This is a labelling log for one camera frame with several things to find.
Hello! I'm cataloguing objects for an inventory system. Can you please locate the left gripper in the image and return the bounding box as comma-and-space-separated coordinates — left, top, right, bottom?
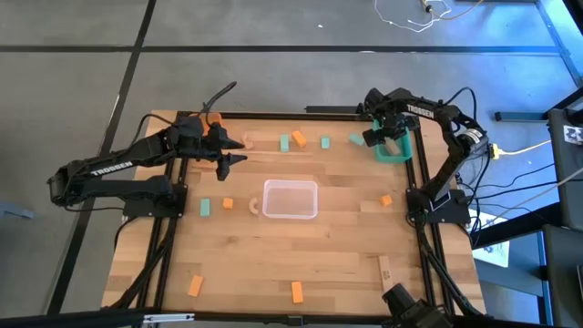
172, 117, 249, 181

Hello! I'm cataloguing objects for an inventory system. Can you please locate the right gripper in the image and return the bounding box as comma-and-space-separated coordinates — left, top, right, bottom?
363, 116, 418, 155

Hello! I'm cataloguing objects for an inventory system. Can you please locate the printed natural wood plank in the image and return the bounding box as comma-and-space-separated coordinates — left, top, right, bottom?
377, 254, 394, 292

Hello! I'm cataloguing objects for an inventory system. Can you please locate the teal plastic bin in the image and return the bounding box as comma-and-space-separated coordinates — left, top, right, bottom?
372, 118, 414, 164

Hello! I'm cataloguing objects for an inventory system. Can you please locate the orange plastic bin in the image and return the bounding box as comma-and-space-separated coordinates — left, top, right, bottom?
199, 111, 224, 138

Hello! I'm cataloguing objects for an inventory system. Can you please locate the black flat bar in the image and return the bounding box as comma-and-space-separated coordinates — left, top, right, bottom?
304, 105, 370, 115

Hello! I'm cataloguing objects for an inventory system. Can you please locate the clear plastic bin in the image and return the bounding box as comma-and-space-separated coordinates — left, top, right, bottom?
262, 179, 320, 220

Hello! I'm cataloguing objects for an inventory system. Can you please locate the blue metal bar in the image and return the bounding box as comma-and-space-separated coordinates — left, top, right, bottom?
495, 110, 550, 122

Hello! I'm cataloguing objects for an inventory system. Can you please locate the black floor beam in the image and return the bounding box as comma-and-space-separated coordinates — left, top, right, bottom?
471, 202, 562, 250

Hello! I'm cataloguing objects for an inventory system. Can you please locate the white paper sheet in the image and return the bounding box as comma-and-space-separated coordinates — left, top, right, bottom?
471, 212, 510, 269

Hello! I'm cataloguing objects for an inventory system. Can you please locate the black seat with tag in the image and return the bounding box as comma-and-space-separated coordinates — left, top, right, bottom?
546, 86, 583, 229

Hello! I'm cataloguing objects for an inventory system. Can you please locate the black and white fiducial tag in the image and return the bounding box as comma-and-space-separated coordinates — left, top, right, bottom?
563, 125, 583, 146

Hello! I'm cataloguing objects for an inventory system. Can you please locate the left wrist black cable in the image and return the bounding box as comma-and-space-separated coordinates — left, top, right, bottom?
199, 80, 238, 120

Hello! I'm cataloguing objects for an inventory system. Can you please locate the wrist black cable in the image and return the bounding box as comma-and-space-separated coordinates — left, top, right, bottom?
199, 80, 238, 120
444, 86, 478, 120

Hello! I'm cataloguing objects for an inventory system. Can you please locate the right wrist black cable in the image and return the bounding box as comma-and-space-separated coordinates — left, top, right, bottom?
444, 86, 478, 120

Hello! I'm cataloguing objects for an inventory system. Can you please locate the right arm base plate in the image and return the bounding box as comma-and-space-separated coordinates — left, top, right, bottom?
406, 188, 471, 225

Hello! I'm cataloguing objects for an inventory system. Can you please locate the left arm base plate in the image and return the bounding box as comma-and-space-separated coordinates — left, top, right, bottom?
114, 181, 189, 219

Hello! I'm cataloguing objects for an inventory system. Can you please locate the white floor cable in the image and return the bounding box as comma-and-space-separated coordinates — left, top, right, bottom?
373, 0, 453, 34

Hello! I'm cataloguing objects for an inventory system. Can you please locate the pale yellow cable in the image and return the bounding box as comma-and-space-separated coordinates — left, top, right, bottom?
498, 138, 553, 156

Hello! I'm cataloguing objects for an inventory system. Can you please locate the black cable bundle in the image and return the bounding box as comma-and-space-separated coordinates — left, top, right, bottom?
416, 222, 484, 318
107, 217, 179, 311

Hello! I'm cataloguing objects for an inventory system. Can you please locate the black aluminium table frame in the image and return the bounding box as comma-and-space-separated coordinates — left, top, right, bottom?
102, 110, 486, 320

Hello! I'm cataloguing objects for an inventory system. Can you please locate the black camera device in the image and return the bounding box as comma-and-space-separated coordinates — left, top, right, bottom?
381, 282, 453, 328

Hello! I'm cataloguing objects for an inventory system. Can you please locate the silver metal bracket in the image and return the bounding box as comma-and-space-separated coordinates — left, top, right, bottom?
143, 313, 196, 325

